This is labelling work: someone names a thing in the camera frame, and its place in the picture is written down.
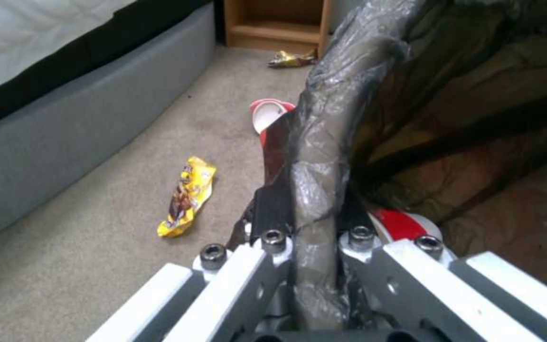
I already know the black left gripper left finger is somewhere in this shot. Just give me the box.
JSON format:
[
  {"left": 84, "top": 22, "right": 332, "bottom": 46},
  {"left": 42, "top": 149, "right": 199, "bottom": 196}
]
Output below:
[{"left": 85, "top": 184, "right": 298, "bottom": 342}]

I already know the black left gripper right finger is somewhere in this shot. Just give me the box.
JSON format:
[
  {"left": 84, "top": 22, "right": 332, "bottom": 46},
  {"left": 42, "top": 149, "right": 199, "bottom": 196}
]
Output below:
[{"left": 335, "top": 199, "right": 547, "bottom": 342}]

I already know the trash bin with black liner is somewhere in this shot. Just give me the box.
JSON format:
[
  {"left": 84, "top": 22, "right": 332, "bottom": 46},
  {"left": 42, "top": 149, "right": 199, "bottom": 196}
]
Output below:
[{"left": 225, "top": 0, "right": 547, "bottom": 342}]

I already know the red white crushed cup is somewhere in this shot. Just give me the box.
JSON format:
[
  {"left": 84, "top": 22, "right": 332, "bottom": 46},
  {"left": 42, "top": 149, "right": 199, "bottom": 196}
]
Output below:
[{"left": 367, "top": 209, "right": 444, "bottom": 251}]

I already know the yellow candy wrapper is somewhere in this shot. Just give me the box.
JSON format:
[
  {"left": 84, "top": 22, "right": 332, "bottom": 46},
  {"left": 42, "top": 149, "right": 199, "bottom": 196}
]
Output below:
[{"left": 156, "top": 156, "right": 219, "bottom": 239}]

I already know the red paper cup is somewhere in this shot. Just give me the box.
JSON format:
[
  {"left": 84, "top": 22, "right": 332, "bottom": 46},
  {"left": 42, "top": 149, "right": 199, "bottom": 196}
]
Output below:
[{"left": 248, "top": 99, "right": 299, "bottom": 144}]

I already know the gold brown snack wrapper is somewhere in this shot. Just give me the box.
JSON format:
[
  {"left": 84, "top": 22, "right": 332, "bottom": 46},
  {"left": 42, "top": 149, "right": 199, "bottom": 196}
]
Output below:
[{"left": 267, "top": 49, "right": 319, "bottom": 69}]

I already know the wooden open shelf cabinet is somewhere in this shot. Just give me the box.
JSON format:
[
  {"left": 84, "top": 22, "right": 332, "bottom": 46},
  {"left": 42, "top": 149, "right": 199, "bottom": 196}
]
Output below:
[{"left": 223, "top": 0, "right": 334, "bottom": 49}]

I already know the black bed sheet band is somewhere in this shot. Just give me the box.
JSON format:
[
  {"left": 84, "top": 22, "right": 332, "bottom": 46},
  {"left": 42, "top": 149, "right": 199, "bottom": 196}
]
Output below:
[{"left": 0, "top": 0, "right": 226, "bottom": 133}]

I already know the white mattress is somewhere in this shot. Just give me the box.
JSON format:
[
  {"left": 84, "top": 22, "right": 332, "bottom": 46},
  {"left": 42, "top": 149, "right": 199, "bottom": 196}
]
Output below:
[{"left": 0, "top": 0, "right": 142, "bottom": 96}]

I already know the grey upholstered bed frame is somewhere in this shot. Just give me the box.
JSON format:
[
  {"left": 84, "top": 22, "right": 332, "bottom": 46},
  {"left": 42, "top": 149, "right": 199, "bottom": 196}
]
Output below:
[{"left": 0, "top": 2, "right": 218, "bottom": 251}]

